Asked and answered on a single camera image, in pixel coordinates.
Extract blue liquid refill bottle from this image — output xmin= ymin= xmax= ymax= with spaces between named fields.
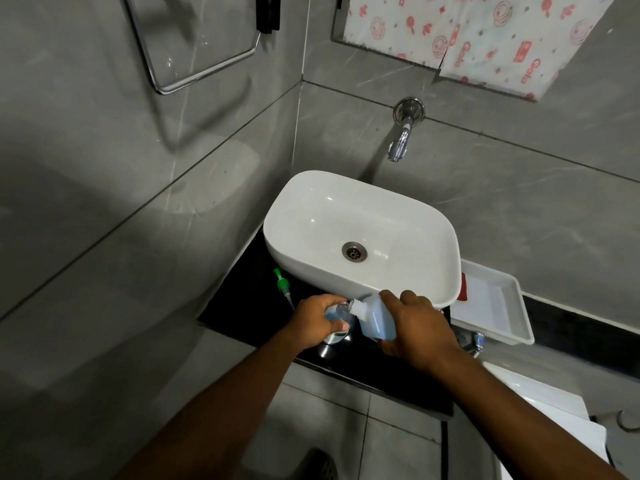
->
xmin=350 ymin=293 xmax=398 ymax=342

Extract green pump dispenser head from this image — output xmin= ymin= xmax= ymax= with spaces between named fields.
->
xmin=272 ymin=268 xmax=296 ymax=312

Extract black wall hanger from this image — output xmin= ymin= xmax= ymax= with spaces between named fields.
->
xmin=255 ymin=0 xmax=281 ymax=34

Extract person's left forearm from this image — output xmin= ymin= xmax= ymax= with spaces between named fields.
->
xmin=114 ymin=333 xmax=307 ymax=480

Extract person's right hand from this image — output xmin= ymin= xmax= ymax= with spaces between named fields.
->
xmin=378 ymin=289 xmax=464 ymax=374

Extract person's dark shoe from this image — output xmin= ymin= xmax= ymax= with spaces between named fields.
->
xmin=294 ymin=447 xmax=339 ymax=480

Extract person's left hand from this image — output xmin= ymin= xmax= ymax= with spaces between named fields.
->
xmin=293 ymin=294 xmax=357 ymax=348

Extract person's right forearm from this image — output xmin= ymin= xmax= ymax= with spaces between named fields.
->
xmin=436 ymin=345 xmax=630 ymax=480

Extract chrome towel rail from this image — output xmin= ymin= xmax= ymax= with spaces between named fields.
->
xmin=123 ymin=0 xmax=263 ymax=96

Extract white red patterned sheet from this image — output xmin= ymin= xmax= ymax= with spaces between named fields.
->
xmin=343 ymin=0 xmax=620 ymax=103

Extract white ceramic sink basin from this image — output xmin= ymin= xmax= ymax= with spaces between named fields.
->
xmin=263 ymin=170 xmax=462 ymax=309

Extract metal sink drain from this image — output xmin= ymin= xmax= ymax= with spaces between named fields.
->
xmin=341 ymin=241 xmax=369 ymax=263

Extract small clear dispenser bottle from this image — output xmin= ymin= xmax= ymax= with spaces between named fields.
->
xmin=324 ymin=301 xmax=357 ymax=345

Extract white toilet tank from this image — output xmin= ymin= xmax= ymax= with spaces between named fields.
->
xmin=481 ymin=361 xmax=622 ymax=480

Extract white plastic tray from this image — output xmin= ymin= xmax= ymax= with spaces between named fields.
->
xmin=449 ymin=259 xmax=536 ymax=346

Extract chrome angle valve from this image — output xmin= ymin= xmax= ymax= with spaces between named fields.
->
xmin=461 ymin=331 xmax=486 ymax=358

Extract chrome wall faucet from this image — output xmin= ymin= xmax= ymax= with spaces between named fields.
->
xmin=387 ymin=97 xmax=426 ymax=164

